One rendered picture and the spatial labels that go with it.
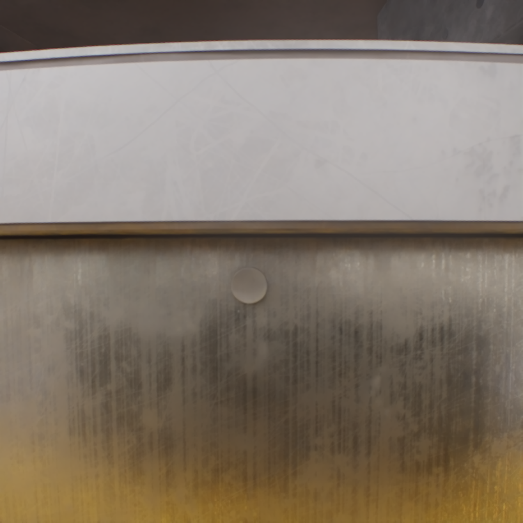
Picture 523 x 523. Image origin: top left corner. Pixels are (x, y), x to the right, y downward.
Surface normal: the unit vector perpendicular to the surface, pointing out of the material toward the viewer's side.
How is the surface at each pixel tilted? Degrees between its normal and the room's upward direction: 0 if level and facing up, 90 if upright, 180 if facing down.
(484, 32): 90
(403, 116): 90
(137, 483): 90
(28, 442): 90
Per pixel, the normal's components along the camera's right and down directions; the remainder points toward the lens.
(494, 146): 0.00, 0.02
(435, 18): -0.99, 0.00
